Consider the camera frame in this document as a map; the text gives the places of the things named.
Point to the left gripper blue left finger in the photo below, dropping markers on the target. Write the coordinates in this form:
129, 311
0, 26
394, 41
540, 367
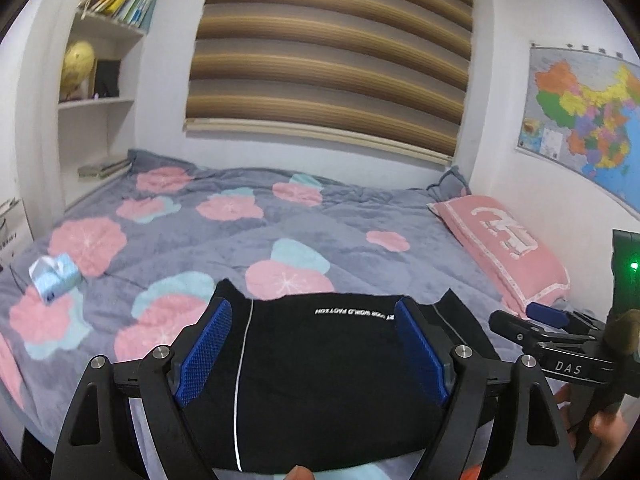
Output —
196, 349

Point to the person's left hand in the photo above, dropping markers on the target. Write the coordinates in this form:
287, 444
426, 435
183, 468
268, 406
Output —
299, 473

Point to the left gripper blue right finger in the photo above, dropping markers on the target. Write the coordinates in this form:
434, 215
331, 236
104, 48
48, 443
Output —
426, 348

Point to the white wall bookshelf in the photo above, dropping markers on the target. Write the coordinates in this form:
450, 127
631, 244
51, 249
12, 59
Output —
53, 138

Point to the person's right hand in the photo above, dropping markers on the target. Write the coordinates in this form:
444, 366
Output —
611, 429

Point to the stack of flat books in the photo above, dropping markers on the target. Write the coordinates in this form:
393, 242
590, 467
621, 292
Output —
103, 168

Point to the colourful wall map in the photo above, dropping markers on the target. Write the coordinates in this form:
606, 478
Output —
582, 112

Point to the brown striped window blind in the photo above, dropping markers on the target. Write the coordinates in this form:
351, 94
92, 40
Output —
384, 73

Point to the black garment with white lettering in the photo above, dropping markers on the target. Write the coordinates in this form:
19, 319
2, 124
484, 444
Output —
319, 380

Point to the blue white tissue pack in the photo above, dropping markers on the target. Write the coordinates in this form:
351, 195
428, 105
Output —
53, 277

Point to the pink pillow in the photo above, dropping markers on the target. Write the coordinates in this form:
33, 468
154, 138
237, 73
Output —
523, 269

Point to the grey cat-ear cushion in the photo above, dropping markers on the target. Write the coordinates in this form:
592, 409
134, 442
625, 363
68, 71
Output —
450, 185

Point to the black box on shelf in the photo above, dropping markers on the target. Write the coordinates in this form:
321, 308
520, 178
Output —
106, 77

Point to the grey floral bed blanket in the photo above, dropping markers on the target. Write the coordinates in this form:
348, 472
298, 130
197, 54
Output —
152, 245

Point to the yellow globe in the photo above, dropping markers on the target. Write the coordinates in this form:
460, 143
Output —
77, 65

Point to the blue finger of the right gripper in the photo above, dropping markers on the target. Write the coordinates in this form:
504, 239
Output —
547, 315

